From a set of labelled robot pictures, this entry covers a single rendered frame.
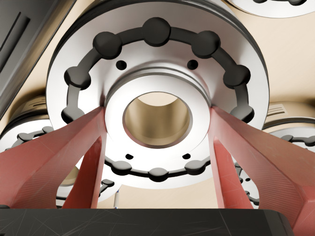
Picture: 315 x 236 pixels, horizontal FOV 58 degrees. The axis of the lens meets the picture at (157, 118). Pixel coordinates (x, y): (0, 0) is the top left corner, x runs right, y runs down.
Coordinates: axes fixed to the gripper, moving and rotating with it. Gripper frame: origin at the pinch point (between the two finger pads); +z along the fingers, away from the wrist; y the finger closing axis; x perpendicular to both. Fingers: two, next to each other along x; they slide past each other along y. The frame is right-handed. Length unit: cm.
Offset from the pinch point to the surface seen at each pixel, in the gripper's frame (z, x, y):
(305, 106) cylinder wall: 8.9, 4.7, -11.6
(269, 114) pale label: 8.0, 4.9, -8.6
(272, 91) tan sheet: 9.5, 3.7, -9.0
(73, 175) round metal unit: 6.7, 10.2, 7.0
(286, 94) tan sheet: 9.5, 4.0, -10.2
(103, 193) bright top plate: 6.4, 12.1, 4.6
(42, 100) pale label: 8.2, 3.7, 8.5
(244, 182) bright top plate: 6.5, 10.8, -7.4
